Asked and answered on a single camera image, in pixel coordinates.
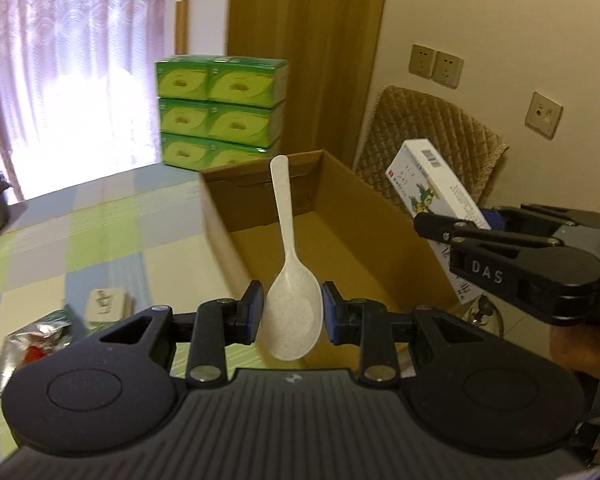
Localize white narrow medicine box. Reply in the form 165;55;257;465
384;138;499;306

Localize white plastic rice spoon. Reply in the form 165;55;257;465
260;155;324;361

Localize white power adapter plug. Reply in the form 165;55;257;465
84;288;129;324

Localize silver foil bag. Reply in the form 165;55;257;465
0;308;72;399

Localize person right hand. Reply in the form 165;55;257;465
550;326;600;465

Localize brown cardboard box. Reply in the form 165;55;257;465
200;151;460;312

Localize quilted brown chair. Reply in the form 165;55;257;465
353;84;511;206

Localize checkered tablecloth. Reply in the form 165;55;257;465
0;161;261;476

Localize green tissue pack stack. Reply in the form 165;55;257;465
155;55;289;171

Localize brown wooden door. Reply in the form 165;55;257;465
226;0;385;166

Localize sheer purple curtain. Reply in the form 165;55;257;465
0;0;164;200

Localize single wall socket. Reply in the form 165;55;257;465
524;91;564;140

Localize double wall socket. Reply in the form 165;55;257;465
408;44;464;89

